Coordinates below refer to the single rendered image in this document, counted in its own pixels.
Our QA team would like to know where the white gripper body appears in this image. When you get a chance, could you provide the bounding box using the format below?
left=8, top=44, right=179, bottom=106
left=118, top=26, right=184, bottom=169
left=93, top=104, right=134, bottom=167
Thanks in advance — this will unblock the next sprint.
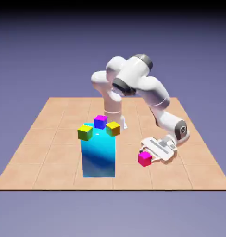
left=141, top=137, right=177, bottom=161

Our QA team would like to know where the small magenta cube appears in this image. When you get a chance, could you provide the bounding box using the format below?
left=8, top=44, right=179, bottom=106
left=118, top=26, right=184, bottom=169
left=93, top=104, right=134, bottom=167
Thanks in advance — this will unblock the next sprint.
left=138, top=151, right=153, bottom=168

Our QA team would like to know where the small orange cube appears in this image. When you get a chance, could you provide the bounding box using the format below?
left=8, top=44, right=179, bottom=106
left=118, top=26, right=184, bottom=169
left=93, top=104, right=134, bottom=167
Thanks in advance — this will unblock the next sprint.
left=106, top=121, right=121, bottom=137

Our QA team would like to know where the small purple cube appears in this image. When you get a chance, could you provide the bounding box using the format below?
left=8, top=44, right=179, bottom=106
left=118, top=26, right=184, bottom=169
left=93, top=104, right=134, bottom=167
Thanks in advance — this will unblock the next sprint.
left=94, top=114, right=108, bottom=130

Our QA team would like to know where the small yellow-green cube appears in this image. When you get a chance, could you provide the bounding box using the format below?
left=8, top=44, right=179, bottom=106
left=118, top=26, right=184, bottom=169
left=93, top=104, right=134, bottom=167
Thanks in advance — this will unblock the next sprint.
left=77, top=124, right=94, bottom=142

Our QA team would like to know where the large cyan box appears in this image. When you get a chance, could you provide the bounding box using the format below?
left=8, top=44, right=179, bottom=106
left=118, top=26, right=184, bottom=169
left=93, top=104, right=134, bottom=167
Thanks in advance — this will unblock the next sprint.
left=80, top=123, right=116, bottom=178

